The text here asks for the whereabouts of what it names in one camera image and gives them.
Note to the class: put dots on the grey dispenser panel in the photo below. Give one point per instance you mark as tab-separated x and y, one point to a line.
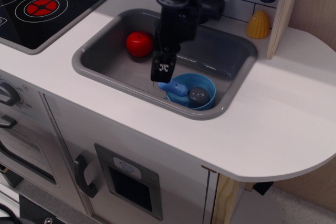
131	181

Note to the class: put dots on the grey oven knob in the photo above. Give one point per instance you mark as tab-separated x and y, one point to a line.
10	95

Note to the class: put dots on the toy oven door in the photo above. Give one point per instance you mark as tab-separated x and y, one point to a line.
31	149

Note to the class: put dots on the red toy apple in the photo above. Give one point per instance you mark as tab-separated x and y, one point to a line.
139	43

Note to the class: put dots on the grey plastic sink basin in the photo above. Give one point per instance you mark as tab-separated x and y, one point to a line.
224	58

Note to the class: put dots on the black toy stovetop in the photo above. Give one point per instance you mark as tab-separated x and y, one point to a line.
30	26

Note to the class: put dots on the light wooden side post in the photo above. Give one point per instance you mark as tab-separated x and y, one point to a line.
281	22

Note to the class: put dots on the yellow toy corn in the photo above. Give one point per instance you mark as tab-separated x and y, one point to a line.
258	26

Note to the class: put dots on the light blue plastic bowl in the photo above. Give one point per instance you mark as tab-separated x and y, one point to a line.
184	83

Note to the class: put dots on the blue and grey toy spoon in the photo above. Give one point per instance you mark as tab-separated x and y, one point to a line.
197	96

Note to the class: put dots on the grey cabinet door handle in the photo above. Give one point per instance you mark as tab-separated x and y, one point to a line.
79	167

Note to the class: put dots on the grey oven door handle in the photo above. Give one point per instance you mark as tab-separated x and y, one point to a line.
6	122

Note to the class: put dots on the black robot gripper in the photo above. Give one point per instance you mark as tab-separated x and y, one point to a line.
177	24

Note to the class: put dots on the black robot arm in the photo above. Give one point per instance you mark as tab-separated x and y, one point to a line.
177	24

